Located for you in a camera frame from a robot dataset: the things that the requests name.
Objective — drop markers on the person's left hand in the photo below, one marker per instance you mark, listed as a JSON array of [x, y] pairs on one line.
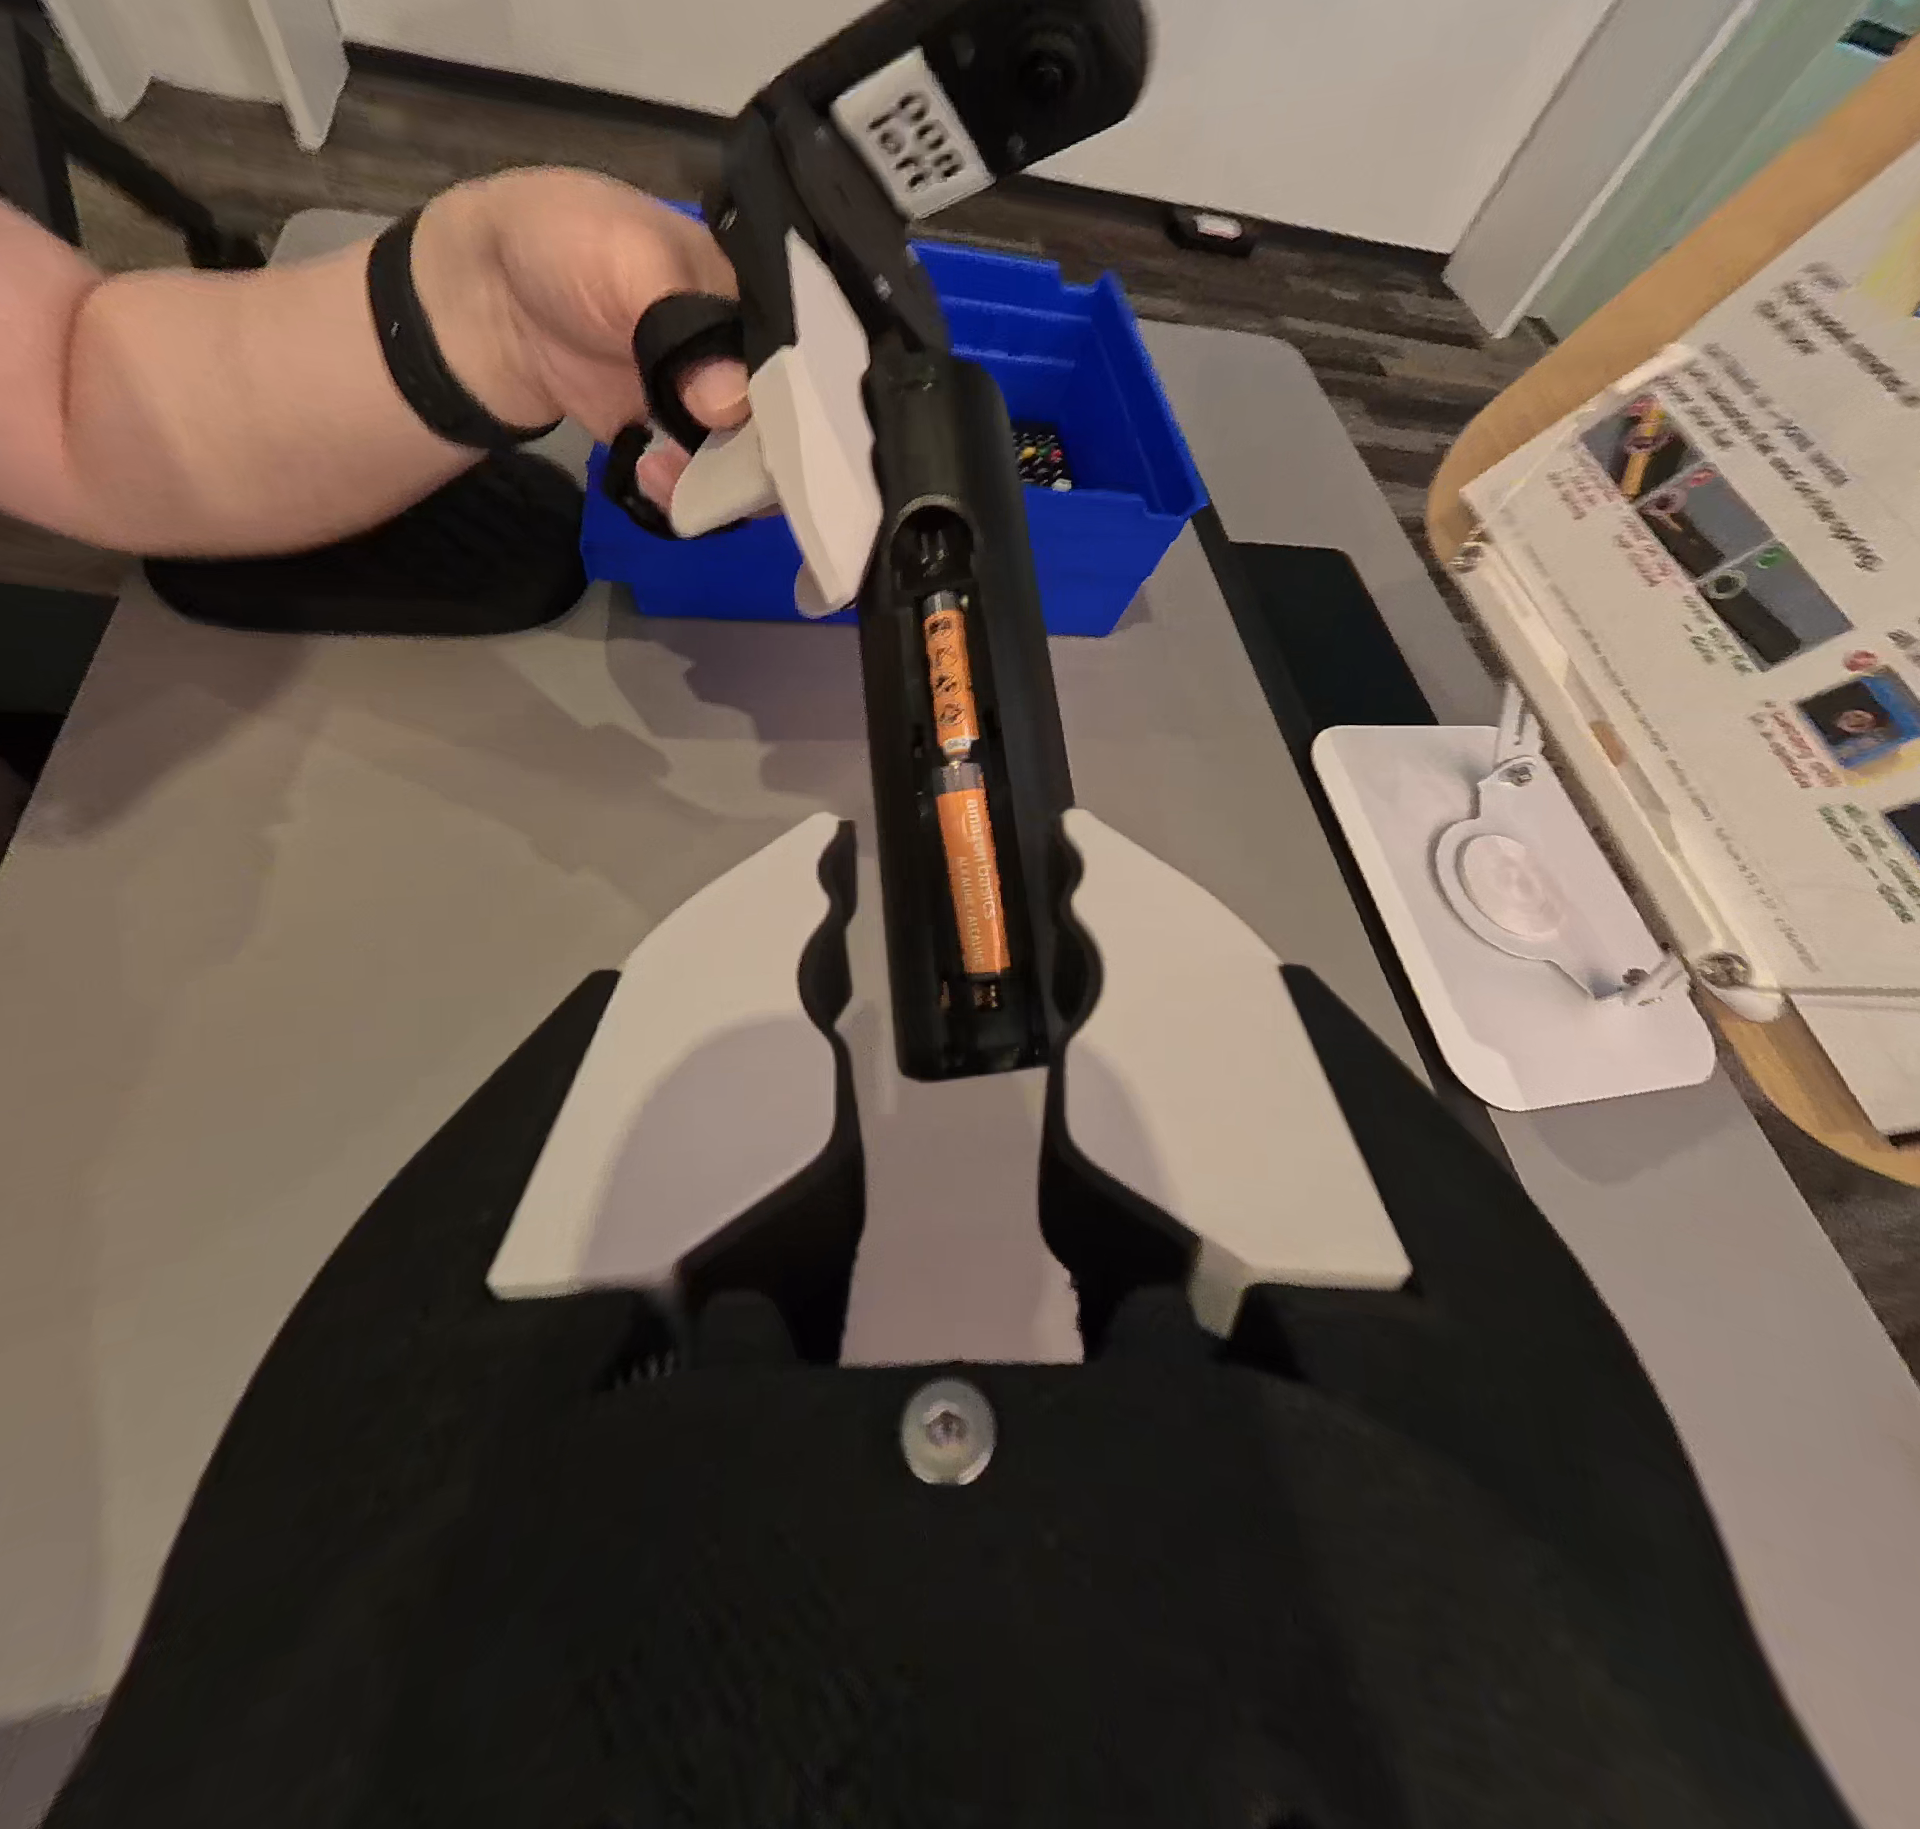
[[556, 284]]

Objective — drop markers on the instruction sheet on stand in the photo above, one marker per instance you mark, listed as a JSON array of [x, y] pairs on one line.
[[1516, 420]]

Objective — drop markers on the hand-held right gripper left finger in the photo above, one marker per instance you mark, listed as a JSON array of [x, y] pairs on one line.
[[688, 1093]]

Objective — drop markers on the black remote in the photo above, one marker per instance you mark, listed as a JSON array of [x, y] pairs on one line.
[[1020, 539], [1042, 458]]

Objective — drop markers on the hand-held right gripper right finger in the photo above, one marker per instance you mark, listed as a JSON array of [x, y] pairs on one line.
[[1229, 1110]]

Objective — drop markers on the black wrist rest pad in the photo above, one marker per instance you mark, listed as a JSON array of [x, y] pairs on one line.
[[389, 568]]

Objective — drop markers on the black wristband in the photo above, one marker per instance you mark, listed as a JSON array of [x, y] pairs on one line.
[[427, 360]]

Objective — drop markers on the person's left forearm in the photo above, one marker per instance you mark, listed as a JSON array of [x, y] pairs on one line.
[[193, 405]]

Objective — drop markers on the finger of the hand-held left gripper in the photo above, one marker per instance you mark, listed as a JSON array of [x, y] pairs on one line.
[[833, 464]]

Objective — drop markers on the blue plastic bin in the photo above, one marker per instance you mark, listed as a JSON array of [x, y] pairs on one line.
[[1110, 539]]

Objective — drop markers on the orange AAA battery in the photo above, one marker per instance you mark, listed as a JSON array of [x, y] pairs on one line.
[[975, 870], [950, 675]]

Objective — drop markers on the white table leg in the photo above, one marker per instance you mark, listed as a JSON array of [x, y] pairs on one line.
[[292, 28]]

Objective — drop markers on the small black floor box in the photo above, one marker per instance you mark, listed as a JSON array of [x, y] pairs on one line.
[[1214, 231]]

